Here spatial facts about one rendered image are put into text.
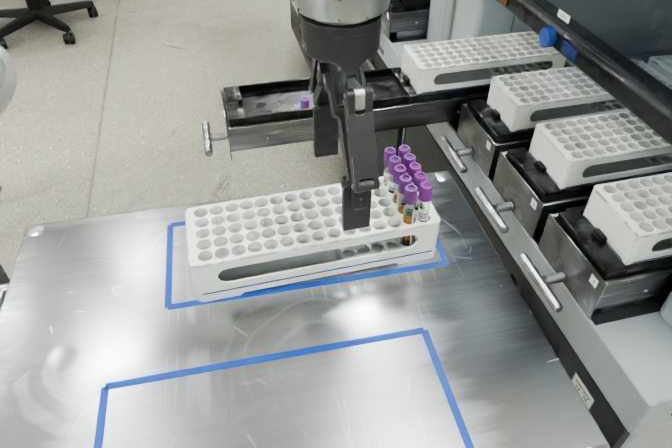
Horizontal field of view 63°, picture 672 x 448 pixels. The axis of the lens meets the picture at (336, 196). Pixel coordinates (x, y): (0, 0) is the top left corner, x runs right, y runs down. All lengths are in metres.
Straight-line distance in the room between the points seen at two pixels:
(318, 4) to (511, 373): 0.41
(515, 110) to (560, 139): 0.10
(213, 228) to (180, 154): 1.68
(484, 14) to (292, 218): 0.66
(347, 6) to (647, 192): 0.50
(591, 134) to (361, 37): 0.50
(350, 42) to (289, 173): 1.67
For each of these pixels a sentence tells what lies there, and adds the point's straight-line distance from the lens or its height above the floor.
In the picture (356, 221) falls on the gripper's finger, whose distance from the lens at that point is 0.59.
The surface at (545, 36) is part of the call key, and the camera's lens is 0.90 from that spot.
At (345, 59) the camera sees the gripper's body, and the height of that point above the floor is 1.10.
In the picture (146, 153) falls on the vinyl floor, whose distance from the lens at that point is 2.38.
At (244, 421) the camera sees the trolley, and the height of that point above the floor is 0.82.
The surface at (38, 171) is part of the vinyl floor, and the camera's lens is 2.45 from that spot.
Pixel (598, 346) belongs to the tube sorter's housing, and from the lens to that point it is 0.81.
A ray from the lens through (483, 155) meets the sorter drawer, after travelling 0.99.
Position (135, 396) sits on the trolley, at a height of 0.82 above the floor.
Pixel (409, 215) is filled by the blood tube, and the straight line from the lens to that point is 0.65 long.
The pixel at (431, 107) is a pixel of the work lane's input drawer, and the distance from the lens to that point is 1.04.
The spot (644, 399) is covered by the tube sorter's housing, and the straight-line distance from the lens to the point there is 0.77.
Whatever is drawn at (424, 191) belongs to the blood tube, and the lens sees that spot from 0.63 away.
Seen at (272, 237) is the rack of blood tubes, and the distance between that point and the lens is 0.64.
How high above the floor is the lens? 1.33
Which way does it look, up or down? 41 degrees down
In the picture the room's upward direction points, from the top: straight up
